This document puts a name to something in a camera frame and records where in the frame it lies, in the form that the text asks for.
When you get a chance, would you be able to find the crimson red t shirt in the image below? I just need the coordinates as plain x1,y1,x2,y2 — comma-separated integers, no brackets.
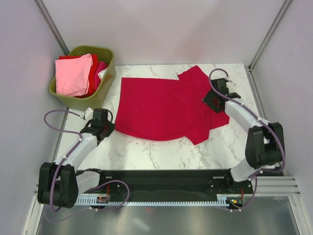
115,66,230,145

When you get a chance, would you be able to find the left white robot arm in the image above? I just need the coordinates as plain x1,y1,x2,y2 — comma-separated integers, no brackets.
37,108,115,212

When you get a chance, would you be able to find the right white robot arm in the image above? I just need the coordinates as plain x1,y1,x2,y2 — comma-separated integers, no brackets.
202,78,286,193

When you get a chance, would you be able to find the white cloth in basket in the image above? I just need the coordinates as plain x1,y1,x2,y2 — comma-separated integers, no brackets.
98,69,107,80

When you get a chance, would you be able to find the light pink folded shirt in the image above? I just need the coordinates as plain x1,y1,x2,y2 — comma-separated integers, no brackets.
54,53,94,97

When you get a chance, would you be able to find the magenta shirt in basket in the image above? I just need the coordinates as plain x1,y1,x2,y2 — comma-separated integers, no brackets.
96,61,108,79

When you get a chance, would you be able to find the red folded shirt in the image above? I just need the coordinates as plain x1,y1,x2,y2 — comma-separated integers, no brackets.
58,53,101,98

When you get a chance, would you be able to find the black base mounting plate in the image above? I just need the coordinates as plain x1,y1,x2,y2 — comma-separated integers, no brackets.
88,169,253,202

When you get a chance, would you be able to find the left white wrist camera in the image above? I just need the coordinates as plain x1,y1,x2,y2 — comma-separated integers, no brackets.
81,107,93,120

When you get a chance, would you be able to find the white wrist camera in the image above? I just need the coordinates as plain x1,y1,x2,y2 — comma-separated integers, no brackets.
225,77,237,89
81,107,93,120

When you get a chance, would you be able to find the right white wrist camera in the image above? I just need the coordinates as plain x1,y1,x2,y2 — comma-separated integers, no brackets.
225,77,237,89

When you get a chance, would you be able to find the right aluminium frame post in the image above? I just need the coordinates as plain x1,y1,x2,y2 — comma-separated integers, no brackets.
247,0,293,71

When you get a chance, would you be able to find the aluminium frame post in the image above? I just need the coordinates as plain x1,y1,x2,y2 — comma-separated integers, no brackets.
247,0,293,71
33,0,69,55

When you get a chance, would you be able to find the aluminium extrusion rail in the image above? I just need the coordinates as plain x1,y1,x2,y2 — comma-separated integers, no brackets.
255,176,300,197

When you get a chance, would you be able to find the white slotted cable duct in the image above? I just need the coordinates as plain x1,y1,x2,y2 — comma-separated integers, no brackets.
74,194,243,207

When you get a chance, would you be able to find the left aluminium frame post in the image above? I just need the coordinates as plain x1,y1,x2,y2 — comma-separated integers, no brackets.
33,0,69,55

